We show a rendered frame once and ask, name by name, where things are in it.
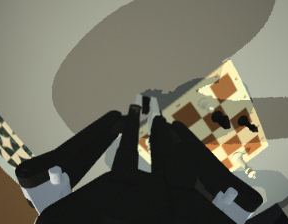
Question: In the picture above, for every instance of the black chess piece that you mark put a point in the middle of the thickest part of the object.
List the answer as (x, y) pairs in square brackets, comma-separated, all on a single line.
[(243, 121), (223, 121), (145, 105)]

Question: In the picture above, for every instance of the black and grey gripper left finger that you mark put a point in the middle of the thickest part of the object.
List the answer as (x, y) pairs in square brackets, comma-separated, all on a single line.
[(47, 178)]

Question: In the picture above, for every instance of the brown and cream chessboard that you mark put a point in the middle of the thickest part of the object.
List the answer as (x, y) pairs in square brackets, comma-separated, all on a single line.
[(226, 93)]

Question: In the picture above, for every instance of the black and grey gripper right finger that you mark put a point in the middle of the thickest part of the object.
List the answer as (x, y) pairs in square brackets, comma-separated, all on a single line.
[(206, 172)]

